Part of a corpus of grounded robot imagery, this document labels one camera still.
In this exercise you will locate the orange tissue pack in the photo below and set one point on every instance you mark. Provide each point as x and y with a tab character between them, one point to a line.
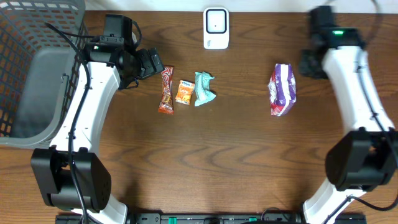
184	92

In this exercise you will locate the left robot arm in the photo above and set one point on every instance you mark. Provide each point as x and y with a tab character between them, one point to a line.
69	173

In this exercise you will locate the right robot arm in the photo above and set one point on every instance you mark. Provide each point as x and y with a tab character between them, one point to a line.
366	156

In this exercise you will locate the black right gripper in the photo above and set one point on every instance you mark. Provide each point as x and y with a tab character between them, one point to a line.
305	66

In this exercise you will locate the red Top chocolate bar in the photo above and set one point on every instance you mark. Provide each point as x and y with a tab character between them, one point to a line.
166	103

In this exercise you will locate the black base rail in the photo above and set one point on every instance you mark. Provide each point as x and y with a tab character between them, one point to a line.
155	218

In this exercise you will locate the red purple noodle packet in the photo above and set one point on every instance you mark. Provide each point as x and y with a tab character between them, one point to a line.
282	89

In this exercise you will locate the teal snack wrapper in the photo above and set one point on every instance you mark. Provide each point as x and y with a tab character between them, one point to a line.
202	88

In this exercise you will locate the dark grey plastic basket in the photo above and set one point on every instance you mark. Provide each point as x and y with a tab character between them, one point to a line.
39	70

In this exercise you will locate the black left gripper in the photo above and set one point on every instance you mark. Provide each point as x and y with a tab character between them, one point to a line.
144	63

